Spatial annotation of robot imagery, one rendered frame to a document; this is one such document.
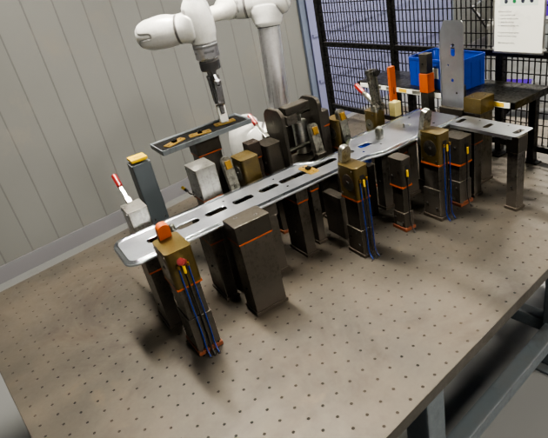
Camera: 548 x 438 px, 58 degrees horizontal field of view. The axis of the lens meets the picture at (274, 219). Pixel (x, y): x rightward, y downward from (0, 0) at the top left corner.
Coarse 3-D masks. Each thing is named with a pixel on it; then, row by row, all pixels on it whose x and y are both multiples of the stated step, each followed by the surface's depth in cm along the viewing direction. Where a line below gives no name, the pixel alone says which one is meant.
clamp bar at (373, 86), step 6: (366, 72) 196; (372, 72) 195; (378, 72) 194; (372, 78) 198; (372, 84) 197; (372, 90) 198; (378, 90) 199; (372, 96) 199; (378, 96) 200; (372, 102) 200; (378, 102) 202
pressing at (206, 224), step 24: (408, 120) 200; (432, 120) 194; (360, 144) 187; (384, 144) 182; (288, 168) 180; (336, 168) 172; (240, 192) 170; (264, 192) 166; (288, 192) 163; (192, 216) 161; (216, 216) 157; (120, 240) 155; (144, 240) 153; (192, 240) 149
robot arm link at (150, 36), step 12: (228, 0) 209; (216, 12) 198; (228, 12) 206; (144, 24) 173; (156, 24) 172; (168, 24) 171; (144, 36) 174; (156, 36) 172; (168, 36) 172; (144, 48) 178; (156, 48) 177
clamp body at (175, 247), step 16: (176, 240) 136; (160, 256) 134; (176, 256) 131; (192, 256) 134; (176, 272) 133; (192, 272) 135; (176, 288) 135; (192, 288) 138; (192, 304) 140; (192, 320) 141; (208, 320) 143; (192, 336) 145; (208, 336) 145; (208, 352) 145
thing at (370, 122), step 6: (366, 114) 205; (372, 114) 202; (378, 114) 202; (366, 120) 207; (372, 120) 203; (378, 120) 203; (384, 120) 205; (366, 126) 208; (372, 126) 205; (372, 162) 216
